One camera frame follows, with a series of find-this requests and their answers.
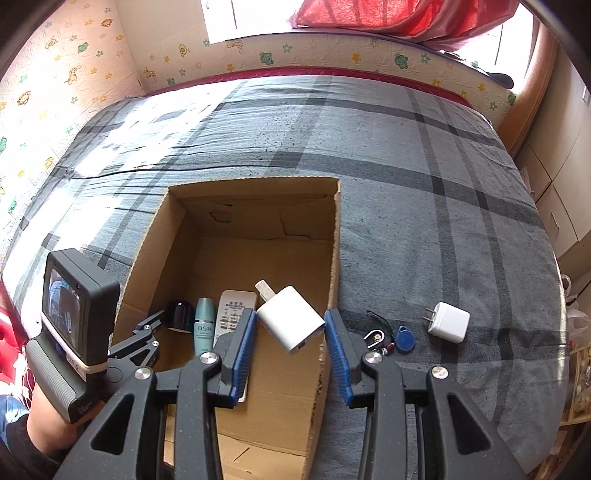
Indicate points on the blue key fob tag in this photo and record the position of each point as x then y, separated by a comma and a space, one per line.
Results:
404, 340

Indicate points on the grey plaid bed sheet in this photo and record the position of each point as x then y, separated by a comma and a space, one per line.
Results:
433, 210

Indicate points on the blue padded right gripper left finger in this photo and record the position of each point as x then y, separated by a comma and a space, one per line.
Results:
236, 350

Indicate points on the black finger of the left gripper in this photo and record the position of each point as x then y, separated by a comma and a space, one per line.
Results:
141, 327

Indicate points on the beige wardrobe cabinet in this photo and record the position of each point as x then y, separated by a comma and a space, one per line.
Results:
556, 160

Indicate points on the keyring with carabiner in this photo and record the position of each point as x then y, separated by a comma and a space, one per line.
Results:
380, 339

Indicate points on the cartoon patterned padded headboard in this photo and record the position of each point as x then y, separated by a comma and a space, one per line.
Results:
87, 55

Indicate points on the white plastic bags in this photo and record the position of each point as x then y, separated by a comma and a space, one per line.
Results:
577, 297

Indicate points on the wooden shelf with items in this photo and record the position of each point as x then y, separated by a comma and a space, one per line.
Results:
575, 420

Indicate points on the black camera display module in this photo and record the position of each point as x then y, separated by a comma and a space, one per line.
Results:
78, 308

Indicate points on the large white charger plug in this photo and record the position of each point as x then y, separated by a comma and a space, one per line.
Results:
447, 322

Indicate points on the person's left hand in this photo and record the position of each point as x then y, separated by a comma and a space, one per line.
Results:
47, 430

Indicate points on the light blue cosmetic bottle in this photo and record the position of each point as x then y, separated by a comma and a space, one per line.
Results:
203, 326

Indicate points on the red curtain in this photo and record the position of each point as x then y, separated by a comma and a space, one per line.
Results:
438, 24

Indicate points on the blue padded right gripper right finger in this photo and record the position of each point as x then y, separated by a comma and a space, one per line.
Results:
346, 351

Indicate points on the small white charger plug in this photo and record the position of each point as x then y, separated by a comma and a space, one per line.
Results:
288, 316

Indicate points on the brown cardboard box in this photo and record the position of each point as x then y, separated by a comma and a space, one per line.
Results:
217, 240

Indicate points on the black cylindrical cap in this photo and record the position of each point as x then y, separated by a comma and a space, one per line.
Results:
179, 316

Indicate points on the white remote control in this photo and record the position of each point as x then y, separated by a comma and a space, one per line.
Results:
229, 310

